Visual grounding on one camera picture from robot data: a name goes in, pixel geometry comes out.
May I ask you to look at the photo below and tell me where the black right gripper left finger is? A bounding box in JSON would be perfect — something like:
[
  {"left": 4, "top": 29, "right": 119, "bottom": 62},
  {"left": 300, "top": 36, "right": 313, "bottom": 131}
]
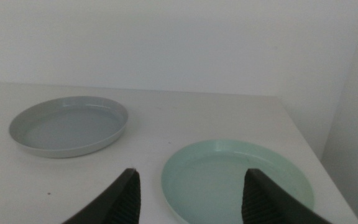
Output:
[{"left": 62, "top": 168, "right": 142, "bottom": 224}]

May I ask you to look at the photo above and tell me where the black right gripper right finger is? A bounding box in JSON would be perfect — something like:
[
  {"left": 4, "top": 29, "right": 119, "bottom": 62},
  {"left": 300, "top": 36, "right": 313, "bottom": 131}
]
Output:
[{"left": 241, "top": 169, "right": 332, "bottom": 224}]

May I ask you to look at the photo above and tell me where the mint green shallow bowl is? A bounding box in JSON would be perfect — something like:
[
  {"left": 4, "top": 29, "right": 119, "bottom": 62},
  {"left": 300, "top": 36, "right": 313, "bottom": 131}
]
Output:
[{"left": 161, "top": 139, "right": 315, "bottom": 224}]

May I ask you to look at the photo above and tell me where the grey shallow bowl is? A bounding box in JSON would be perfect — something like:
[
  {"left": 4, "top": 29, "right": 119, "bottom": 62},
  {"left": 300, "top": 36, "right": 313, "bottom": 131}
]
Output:
[{"left": 8, "top": 95, "right": 129, "bottom": 159}]

